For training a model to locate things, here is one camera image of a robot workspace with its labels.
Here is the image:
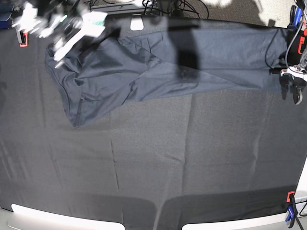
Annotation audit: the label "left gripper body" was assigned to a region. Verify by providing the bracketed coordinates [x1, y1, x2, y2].
[280, 66, 307, 81]

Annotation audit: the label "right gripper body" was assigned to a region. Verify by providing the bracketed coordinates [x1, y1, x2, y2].
[38, 0, 96, 39]

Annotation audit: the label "dark navy t-shirt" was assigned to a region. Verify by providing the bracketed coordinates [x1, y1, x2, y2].
[45, 28, 288, 127]

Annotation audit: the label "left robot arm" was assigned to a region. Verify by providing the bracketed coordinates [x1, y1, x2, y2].
[280, 0, 307, 105]

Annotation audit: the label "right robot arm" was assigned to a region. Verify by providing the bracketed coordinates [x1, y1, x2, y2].
[12, 0, 107, 68]

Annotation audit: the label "red black clamp right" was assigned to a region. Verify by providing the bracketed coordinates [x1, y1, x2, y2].
[297, 28, 307, 54]

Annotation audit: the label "red black clamp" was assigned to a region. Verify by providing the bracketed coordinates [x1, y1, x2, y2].
[16, 31, 28, 47]
[297, 28, 307, 54]

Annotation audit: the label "red black clamp left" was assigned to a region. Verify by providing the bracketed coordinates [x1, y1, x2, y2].
[16, 31, 28, 47]

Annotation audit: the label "blue clamp top right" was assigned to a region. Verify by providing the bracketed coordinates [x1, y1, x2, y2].
[287, 5, 303, 31]

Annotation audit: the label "blue orange clamp bottom right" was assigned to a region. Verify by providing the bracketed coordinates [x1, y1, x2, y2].
[285, 191, 304, 230]

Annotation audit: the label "black table cover cloth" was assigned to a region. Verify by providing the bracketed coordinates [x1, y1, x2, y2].
[0, 18, 307, 230]

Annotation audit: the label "white mount plate top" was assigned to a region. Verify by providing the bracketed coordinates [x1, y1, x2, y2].
[130, 15, 144, 31]

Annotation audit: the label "tangled black cables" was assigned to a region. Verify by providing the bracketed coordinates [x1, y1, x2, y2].
[88, 0, 212, 19]

